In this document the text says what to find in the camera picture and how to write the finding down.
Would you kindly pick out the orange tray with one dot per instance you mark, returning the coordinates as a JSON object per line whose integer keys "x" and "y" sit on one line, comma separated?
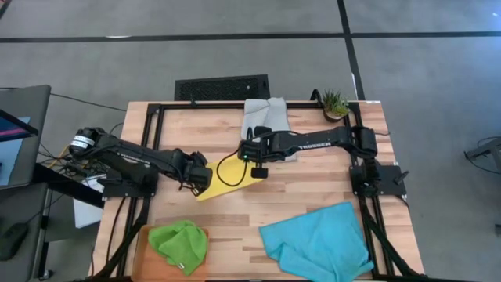
{"x": 143, "y": 266}

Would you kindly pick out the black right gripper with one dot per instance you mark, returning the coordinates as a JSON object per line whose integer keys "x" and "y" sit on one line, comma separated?
{"x": 256, "y": 150}

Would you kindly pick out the blue microfiber towel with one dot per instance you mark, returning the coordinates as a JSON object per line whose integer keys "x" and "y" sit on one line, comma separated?
{"x": 317, "y": 243}

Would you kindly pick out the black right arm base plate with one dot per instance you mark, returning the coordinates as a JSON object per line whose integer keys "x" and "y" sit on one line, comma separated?
{"x": 391, "y": 182}

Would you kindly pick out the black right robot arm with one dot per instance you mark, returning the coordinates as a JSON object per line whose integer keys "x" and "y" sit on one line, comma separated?
{"x": 313, "y": 143}

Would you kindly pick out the black metal table frame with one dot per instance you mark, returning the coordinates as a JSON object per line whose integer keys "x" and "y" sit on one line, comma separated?
{"x": 211, "y": 105}

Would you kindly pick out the small black frame clamp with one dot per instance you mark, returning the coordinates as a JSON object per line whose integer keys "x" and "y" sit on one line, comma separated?
{"x": 193, "y": 102}

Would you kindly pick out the black desk beam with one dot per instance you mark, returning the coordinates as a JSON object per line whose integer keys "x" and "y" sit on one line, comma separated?
{"x": 58, "y": 182}

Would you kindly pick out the black desk leg pole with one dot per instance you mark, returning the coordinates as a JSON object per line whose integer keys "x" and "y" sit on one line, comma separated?
{"x": 45, "y": 219}

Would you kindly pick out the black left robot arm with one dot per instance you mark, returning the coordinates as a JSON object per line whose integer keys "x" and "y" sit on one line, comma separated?
{"x": 133, "y": 158}

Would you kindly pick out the white paper sheet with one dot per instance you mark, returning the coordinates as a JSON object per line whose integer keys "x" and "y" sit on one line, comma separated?
{"x": 86, "y": 215}

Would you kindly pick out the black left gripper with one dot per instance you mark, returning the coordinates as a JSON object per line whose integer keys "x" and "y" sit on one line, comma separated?
{"x": 197, "y": 172}

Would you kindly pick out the yellow microfiber towel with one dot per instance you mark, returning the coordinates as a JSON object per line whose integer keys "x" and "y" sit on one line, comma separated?
{"x": 231, "y": 174}

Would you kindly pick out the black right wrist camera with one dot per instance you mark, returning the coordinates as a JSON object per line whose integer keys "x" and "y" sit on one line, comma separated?
{"x": 260, "y": 173}

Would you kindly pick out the laptop with blue screen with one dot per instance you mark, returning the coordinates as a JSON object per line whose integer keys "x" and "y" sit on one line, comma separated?
{"x": 11, "y": 156}

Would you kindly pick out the dark grey desk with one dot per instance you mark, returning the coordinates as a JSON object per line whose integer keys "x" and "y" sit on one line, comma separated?
{"x": 19, "y": 207}

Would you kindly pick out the black computer mouse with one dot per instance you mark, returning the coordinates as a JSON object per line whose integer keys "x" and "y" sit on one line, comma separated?
{"x": 11, "y": 241}

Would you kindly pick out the small potted green plant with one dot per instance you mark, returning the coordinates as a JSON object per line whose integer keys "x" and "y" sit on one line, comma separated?
{"x": 334, "y": 107}

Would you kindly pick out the green microfiber towel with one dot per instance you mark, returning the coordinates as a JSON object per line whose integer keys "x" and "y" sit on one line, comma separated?
{"x": 180, "y": 243}

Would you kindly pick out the grey microfiber towel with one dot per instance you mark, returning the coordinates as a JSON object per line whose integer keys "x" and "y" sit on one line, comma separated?
{"x": 266, "y": 113}

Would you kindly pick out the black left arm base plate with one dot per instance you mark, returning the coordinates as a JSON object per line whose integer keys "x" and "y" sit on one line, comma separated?
{"x": 129, "y": 192}

